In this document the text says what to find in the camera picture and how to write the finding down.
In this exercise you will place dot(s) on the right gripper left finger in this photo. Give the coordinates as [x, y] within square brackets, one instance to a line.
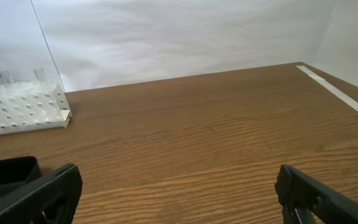
[51, 193]

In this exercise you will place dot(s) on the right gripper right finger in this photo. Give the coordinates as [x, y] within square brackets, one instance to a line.
[322, 202]

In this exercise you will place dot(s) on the clear test tube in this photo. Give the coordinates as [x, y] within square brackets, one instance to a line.
[39, 74]
[7, 77]

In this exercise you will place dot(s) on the white test tube rack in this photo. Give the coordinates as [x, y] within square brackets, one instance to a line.
[26, 115]

